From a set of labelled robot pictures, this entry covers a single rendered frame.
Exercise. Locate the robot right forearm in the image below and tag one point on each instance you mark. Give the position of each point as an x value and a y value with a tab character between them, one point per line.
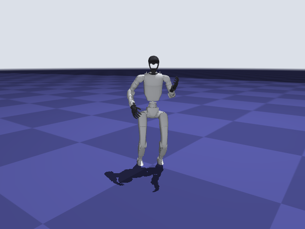
130	97

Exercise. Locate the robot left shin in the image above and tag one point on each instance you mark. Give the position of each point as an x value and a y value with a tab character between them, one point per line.
162	152

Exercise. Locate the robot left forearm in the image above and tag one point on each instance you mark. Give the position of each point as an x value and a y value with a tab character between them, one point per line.
171	94

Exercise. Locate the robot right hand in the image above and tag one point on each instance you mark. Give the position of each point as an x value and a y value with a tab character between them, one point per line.
135	111

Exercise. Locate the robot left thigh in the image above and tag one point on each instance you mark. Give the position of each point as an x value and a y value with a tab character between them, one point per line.
163	124

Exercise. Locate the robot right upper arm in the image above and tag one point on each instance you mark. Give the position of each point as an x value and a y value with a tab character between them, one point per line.
134	85

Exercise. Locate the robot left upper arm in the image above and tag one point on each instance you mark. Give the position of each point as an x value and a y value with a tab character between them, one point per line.
168	83

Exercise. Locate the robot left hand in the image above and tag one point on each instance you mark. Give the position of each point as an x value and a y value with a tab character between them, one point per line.
173	87

